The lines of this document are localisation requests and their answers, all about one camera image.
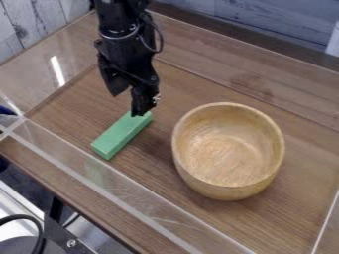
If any black metal bracket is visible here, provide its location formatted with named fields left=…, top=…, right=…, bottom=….
left=42, top=217, right=98, bottom=254

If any clear acrylic front wall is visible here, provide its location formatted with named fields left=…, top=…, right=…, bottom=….
left=0, top=97, right=255, bottom=254

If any green rectangular block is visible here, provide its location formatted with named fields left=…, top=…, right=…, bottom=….
left=90, top=112, right=153, bottom=160

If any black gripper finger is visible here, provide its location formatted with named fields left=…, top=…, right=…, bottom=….
left=131, top=85, right=161, bottom=117
left=98, top=54, right=130, bottom=96

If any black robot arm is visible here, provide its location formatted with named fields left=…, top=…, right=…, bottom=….
left=94, top=0, right=165, bottom=117

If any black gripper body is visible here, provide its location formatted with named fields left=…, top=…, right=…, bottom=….
left=94, top=31, right=159, bottom=87

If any brown wooden bowl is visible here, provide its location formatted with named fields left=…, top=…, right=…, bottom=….
left=171, top=102, right=286, bottom=200

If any black cable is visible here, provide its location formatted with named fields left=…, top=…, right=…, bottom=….
left=0, top=213, right=49, bottom=254

